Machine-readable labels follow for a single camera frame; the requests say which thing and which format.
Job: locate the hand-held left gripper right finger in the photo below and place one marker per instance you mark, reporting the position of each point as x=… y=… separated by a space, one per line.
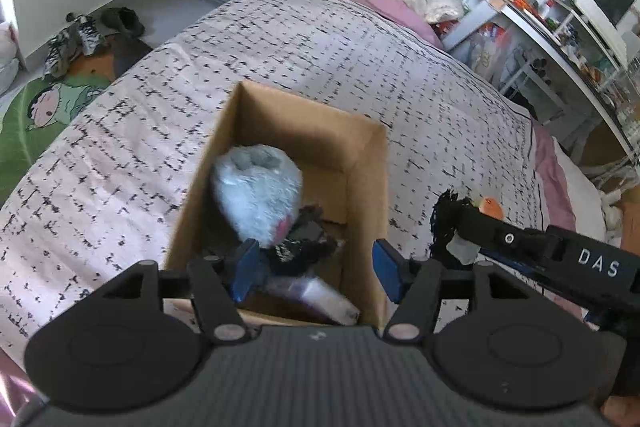
x=387 y=269

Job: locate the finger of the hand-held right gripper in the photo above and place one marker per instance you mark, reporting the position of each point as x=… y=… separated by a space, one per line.
x=520 y=270
x=509 y=237

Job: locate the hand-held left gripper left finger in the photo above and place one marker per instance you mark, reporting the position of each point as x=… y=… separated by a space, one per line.
x=246 y=267

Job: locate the bagged gray black fabric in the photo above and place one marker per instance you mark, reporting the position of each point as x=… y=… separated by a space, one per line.
x=300 y=252

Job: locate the cardboard box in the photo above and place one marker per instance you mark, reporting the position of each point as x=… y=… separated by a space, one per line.
x=367 y=207

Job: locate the black lace cloth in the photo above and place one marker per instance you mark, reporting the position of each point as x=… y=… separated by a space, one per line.
x=442 y=222

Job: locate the blue tissue pack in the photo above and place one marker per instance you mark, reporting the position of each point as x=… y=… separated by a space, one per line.
x=320 y=299

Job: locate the light blue plush toy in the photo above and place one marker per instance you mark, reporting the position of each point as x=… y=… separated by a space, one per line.
x=255 y=192

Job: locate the burger plush toy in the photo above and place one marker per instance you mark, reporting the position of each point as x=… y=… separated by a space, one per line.
x=491 y=208

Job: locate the white duvet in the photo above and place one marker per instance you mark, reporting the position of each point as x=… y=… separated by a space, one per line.
x=580 y=192

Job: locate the printed shopping bag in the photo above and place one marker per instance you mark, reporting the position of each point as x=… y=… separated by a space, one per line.
x=487 y=52

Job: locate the white black-patterned blanket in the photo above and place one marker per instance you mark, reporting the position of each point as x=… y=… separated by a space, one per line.
x=150 y=107

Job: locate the white desk with black top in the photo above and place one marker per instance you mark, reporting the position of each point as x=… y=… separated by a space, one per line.
x=457 y=27

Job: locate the white desk riser shelf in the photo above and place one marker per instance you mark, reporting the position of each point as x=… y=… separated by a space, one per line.
x=565 y=9

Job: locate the white keyboard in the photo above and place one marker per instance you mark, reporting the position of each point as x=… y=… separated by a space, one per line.
x=597 y=19

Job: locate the green cartoon rug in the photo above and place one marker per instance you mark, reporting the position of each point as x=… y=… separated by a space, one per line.
x=30 y=132

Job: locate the dark slippers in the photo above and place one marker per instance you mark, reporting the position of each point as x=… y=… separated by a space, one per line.
x=122 y=22

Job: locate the gray white sneaker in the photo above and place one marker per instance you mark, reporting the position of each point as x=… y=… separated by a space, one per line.
x=60 y=54
x=87 y=34

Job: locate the knotted white plastic bag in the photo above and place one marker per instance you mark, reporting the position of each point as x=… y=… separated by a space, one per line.
x=9 y=57

